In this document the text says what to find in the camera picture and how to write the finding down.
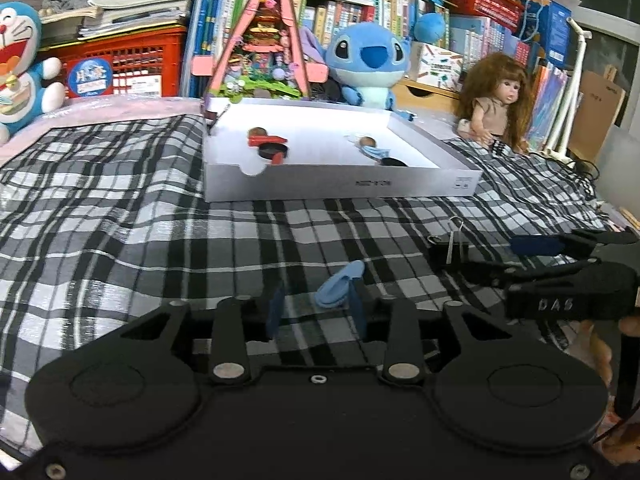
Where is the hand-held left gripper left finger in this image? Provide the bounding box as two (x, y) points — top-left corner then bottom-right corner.
(120, 282), (287, 386)

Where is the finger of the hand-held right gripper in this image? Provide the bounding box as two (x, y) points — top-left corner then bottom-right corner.
(509, 229), (640, 261)
(462, 258), (601, 290)

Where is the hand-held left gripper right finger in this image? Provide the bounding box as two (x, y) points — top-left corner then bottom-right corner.
(349, 275), (521, 386)

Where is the black binder clip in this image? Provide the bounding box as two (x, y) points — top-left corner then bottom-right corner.
(426, 216), (473, 268)

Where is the white cardboard box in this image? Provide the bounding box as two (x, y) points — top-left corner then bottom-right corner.
(201, 97), (483, 203)

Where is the person's right hand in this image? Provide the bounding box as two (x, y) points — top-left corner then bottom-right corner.
(572, 316), (640, 391)

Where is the translucent plastic bin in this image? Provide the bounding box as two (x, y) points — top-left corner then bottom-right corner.
(597, 125), (640, 211)

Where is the row of colourful thin books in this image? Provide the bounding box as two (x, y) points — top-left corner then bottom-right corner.
(525, 62), (573, 153)

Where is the brown cardboard sheet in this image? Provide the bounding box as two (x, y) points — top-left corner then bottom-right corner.
(567, 67), (627, 163)

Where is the brown haired doll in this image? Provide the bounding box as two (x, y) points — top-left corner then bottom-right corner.
(457, 52), (533, 156)

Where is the white pipe rack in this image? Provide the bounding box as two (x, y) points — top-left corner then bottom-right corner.
(545, 16), (593, 158)

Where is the black white plaid blanket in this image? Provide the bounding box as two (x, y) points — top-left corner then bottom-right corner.
(0, 112), (621, 456)

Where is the wooden drawer box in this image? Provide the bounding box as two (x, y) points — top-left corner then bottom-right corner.
(392, 79), (463, 111)

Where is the small binder clip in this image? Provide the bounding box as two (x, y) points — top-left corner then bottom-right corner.
(202, 102), (231, 136)

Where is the white printed carton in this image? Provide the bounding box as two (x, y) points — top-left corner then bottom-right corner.
(410, 42), (466, 92)

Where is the blue gift bag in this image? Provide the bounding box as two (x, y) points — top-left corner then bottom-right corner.
(517, 0), (573, 68)

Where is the blue white plush toy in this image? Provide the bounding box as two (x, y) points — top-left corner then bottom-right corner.
(382, 0), (453, 43)

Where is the blue alien plush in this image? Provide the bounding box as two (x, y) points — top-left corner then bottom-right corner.
(325, 21), (412, 108)

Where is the pink triangular dollhouse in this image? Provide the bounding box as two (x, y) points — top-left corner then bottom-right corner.
(192, 0), (328, 102)

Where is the red plastic crate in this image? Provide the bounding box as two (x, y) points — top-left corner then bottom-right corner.
(37, 27), (188, 98)

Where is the row of shelf books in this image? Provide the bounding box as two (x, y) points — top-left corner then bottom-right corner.
(290, 0), (546, 86)

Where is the row of blue tall books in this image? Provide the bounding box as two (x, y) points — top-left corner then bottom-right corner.
(185, 0), (261, 98)

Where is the stack of books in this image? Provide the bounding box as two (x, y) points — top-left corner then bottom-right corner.
(40, 0), (201, 41)

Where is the blue white cat plush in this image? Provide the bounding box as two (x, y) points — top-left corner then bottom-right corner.
(0, 1), (67, 143)

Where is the black cable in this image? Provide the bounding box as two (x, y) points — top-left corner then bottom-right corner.
(530, 152), (608, 201)

